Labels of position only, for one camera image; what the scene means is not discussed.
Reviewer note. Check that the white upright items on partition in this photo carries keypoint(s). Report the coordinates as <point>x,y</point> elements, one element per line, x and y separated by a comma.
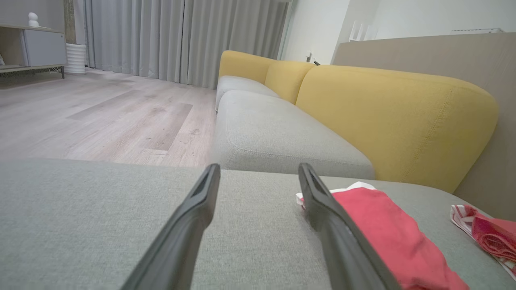
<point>360,32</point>

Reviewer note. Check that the yellow sofa end backrest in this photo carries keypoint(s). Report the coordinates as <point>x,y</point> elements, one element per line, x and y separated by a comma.
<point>244,64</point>

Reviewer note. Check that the flat white device on partition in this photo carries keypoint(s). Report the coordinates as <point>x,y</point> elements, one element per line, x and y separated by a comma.
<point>475,31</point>

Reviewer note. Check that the small grey sofa seat cushion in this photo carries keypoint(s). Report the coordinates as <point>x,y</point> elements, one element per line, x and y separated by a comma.
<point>238,84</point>

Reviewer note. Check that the wide yellow sofa backrest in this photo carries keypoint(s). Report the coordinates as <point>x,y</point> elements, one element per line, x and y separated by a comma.
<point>395,121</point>

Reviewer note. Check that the red number 23 basketball jersey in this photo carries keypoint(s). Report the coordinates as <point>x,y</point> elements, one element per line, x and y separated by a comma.
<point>492,237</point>

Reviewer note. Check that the grey pleated curtain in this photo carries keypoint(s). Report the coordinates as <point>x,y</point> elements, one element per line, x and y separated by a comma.
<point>181,36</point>

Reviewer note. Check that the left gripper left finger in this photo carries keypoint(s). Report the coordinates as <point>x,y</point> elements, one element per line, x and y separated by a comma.
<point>177,249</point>

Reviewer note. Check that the red shorts with white stripe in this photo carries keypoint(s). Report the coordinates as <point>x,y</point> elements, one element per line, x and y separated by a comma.
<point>387,233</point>

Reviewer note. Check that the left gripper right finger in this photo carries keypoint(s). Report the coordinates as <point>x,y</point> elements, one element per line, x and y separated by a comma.
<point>338,249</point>

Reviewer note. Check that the narrow yellow sofa backrest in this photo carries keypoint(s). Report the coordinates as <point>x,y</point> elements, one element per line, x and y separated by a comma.
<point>288,78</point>

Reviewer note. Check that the white ribbed cylinder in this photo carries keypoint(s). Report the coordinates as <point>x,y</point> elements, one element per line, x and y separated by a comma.
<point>75,58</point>

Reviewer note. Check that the small white figurine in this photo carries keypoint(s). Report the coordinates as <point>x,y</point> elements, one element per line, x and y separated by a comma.
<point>33,20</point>

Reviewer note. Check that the wooden cabinet with grey door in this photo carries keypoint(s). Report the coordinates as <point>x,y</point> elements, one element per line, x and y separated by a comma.
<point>42,48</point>

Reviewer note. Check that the beige partition panel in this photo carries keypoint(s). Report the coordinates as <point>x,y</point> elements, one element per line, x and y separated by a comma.
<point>443,56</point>

